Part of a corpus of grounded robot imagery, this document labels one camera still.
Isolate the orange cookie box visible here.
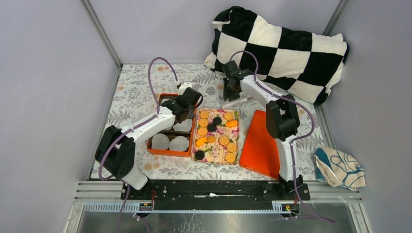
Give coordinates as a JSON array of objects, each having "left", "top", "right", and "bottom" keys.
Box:
[{"left": 146, "top": 93, "right": 198, "bottom": 158}]

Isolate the black sandwich cookie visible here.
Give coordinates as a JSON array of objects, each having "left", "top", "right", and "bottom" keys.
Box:
[
  {"left": 207, "top": 123, "right": 217, "bottom": 133},
  {"left": 194, "top": 150, "right": 205, "bottom": 161},
  {"left": 212, "top": 116, "right": 222, "bottom": 125}
]

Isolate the floral cookie tray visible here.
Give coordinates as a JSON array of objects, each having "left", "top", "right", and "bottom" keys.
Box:
[{"left": 191, "top": 108, "right": 240, "bottom": 165}]

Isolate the orange box lid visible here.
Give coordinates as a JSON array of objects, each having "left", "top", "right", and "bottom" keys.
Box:
[{"left": 239, "top": 110, "right": 280, "bottom": 180}]

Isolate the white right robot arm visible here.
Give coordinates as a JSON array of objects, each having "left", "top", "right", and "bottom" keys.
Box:
[{"left": 223, "top": 61, "right": 303, "bottom": 200}]

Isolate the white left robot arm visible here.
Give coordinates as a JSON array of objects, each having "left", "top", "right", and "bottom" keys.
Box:
[{"left": 95, "top": 87, "right": 203, "bottom": 200}]

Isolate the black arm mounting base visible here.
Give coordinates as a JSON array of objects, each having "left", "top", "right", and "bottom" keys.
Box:
[{"left": 120, "top": 180, "right": 310, "bottom": 211}]

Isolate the round golden biscuit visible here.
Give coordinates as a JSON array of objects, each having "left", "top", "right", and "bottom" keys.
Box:
[
  {"left": 199, "top": 110, "right": 210, "bottom": 119},
  {"left": 199, "top": 118, "right": 209, "bottom": 127},
  {"left": 223, "top": 112, "right": 234, "bottom": 121},
  {"left": 197, "top": 127, "right": 208, "bottom": 136},
  {"left": 206, "top": 135, "right": 216, "bottom": 143},
  {"left": 226, "top": 143, "right": 237, "bottom": 153},
  {"left": 219, "top": 136, "right": 230, "bottom": 146},
  {"left": 224, "top": 153, "right": 236, "bottom": 164}
]

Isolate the orange jam cookie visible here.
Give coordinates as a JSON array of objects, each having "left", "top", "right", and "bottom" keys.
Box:
[
  {"left": 225, "top": 120, "right": 238, "bottom": 128},
  {"left": 195, "top": 137, "right": 207, "bottom": 147}
]

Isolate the floral table mat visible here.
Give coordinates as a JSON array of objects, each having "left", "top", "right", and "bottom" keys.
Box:
[{"left": 106, "top": 64, "right": 324, "bottom": 181}]

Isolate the black white checkered blanket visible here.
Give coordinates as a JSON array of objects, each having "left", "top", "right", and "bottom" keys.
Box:
[{"left": 204, "top": 6, "right": 349, "bottom": 105}]

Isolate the white blue patterned cloth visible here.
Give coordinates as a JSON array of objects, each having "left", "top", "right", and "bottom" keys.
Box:
[{"left": 314, "top": 147, "right": 366, "bottom": 191}]

